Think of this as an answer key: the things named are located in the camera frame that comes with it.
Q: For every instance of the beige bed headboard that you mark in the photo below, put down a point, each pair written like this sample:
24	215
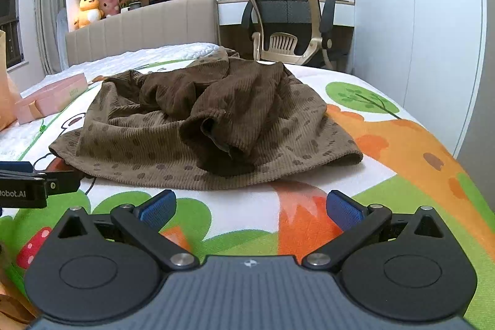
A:
154	24

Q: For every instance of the pink box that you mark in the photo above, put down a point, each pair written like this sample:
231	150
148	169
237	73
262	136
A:
54	98

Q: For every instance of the orange cloth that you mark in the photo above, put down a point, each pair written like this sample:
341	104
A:
15	299

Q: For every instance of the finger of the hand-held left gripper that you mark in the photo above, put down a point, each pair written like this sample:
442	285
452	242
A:
15	166
62	182

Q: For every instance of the beige mesh office chair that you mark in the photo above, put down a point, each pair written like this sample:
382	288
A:
286	5

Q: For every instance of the white wardrobe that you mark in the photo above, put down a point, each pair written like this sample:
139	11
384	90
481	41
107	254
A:
417	24

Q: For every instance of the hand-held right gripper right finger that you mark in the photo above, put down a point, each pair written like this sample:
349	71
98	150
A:
344	210

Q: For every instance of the pink plush toy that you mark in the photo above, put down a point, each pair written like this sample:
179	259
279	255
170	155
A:
110	5

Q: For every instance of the yellow plush toy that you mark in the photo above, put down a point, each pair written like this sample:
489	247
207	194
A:
88	9

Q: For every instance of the cartoon printed blanket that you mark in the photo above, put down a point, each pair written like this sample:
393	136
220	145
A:
386	167

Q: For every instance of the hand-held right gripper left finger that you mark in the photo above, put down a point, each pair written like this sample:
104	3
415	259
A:
156	210

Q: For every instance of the grey curtain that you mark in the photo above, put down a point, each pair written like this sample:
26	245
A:
50	5

